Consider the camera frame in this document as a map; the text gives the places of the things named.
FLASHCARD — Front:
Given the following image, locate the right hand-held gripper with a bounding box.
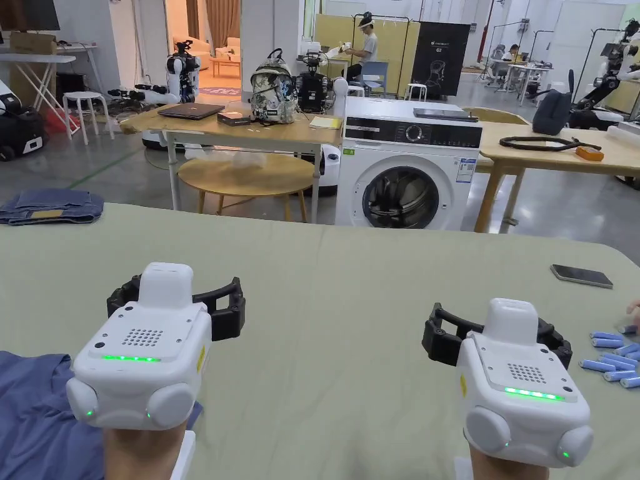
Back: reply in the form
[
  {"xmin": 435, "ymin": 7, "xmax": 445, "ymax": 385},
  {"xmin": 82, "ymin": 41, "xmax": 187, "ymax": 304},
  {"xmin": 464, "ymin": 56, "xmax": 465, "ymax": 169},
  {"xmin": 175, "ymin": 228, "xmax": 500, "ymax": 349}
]
[{"xmin": 422, "ymin": 298, "xmax": 595, "ymax": 480}]

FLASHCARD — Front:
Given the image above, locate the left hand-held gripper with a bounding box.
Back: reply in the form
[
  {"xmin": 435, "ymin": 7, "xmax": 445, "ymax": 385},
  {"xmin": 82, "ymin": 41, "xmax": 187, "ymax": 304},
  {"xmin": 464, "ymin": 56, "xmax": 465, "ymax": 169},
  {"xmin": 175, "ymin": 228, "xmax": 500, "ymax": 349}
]
[{"xmin": 66, "ymin": 262, "xmax": 246, "ymax": 480}]

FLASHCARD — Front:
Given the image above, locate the person's right hand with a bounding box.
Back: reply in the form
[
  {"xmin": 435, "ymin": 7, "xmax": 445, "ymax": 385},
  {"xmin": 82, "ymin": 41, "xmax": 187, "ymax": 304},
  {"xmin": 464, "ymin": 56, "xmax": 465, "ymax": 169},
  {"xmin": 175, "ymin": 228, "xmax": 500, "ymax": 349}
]
[{"xmin": 469, "ymin": 446, "xmax": 569, "ymax": 480}]

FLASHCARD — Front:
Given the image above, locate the person's left hand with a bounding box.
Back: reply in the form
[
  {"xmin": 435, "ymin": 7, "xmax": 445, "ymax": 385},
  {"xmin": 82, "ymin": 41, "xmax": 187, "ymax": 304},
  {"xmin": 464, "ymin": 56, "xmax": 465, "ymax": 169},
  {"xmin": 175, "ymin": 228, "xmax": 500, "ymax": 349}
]
[{"xmin": 102, "ymin": 419, "xmax": 195, "ymax": 480}]

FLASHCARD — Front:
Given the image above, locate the black smartphone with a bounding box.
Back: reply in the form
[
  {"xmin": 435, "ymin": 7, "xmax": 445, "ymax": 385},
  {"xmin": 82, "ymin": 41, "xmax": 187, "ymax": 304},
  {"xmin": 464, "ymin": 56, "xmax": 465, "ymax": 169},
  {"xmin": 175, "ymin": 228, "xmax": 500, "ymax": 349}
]
[{"xmin": 549, "ymin": 263, "xmax": 615, "ymax": 290}]

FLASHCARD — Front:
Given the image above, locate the pile of blue batteries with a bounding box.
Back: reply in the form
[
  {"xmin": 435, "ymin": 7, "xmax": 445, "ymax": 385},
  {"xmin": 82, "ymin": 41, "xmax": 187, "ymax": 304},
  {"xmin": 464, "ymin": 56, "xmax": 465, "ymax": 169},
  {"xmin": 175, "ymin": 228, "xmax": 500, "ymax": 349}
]
[{"xmin": 578, "ymin": 324, "xmax": 640, "ymax": 391}]

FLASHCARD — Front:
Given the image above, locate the round low wooden table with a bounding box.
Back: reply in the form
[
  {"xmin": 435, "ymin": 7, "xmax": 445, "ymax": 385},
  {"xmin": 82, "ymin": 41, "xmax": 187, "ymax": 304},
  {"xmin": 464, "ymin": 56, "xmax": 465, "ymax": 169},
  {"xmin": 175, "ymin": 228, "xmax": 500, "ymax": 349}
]
[{"xmin": 177, "ymin": 152, "xmax": 315, "ymax": 224}]

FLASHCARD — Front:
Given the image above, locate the bed with pale green sheet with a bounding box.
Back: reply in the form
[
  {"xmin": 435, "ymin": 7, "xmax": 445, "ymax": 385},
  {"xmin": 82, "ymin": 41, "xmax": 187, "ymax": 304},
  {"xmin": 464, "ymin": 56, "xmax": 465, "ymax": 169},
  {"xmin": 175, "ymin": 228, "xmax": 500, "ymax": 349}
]
[{"xmin": 0, "ymin": 202, "xmax": 640, "ymax": 480}]

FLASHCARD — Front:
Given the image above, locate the folded blue denim garment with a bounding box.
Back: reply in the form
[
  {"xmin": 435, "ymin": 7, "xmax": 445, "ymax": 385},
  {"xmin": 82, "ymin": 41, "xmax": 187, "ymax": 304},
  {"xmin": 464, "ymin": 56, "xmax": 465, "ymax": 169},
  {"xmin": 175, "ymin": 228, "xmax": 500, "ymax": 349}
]
[{"xmin": 0, "ymin": 188, "xmax": 106, "ymax": 226}]

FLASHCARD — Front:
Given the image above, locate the blue shirt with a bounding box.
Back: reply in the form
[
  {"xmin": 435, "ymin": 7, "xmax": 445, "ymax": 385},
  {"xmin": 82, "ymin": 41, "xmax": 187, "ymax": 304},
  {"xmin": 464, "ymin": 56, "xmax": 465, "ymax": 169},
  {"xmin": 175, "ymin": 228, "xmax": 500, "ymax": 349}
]
[{"xmin": 0, "ymin": 349, "xmax": 205, "ymax": 480}]

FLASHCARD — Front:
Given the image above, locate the light wooden table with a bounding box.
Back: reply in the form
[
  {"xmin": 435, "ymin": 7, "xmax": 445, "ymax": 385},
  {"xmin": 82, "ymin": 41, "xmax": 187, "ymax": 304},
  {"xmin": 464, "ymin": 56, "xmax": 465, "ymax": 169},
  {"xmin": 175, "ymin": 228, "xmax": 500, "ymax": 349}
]
[{"xmin": 461, "ymin": 69, "xmax": 640, "ymax": 234}]

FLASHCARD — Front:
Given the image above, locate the rectangular wooden table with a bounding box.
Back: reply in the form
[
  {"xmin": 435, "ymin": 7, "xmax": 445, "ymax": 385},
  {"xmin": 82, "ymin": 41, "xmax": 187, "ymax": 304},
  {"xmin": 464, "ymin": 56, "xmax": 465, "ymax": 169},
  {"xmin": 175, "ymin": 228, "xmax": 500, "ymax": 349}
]
[{"xmin": 118, "ymin": 48, "xmax": 346, "ymax": 224}]

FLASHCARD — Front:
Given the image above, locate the white washing machine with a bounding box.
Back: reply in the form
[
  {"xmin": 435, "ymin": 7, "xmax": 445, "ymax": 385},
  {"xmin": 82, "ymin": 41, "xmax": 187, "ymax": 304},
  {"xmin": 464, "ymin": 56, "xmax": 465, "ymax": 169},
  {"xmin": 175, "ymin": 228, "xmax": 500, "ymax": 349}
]
[{"xmin": 334, "ymin": 96, "xmax": 484, "ymax": 233}]

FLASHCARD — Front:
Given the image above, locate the white folding table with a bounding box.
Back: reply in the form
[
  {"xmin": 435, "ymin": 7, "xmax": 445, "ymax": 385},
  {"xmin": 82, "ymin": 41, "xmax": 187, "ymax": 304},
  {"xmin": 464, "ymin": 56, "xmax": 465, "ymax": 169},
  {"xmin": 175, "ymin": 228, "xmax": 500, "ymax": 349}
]
[{"xmin": 0, "ymin": 31, "xmax": 97, "ymax": 112}]

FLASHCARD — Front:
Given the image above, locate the black standing banner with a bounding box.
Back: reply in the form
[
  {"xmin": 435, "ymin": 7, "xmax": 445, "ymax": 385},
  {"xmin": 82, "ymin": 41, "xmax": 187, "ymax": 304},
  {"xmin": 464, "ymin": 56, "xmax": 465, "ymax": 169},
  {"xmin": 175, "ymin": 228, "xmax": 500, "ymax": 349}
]
[{"xmin": 411, "ymin": 20, "xmax": 473, "ymax": 98}]

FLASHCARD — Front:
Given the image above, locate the white and black humanoid robot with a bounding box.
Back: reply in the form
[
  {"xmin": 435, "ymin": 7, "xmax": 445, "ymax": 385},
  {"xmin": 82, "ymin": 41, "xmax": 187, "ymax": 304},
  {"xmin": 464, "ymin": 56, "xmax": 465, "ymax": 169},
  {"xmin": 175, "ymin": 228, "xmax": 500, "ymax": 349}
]
[{"xmin": 569, "ymin": 19, "xmax": 640, "ymax": 132}]

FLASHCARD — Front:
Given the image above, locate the blue chair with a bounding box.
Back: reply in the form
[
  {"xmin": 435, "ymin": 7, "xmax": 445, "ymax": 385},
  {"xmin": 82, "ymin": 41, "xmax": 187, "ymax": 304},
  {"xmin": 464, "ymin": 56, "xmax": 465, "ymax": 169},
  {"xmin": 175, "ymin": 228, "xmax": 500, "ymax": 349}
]
[{"xmin": 359, "ymin": 61, "xmax": 389, "ymax": 99}]

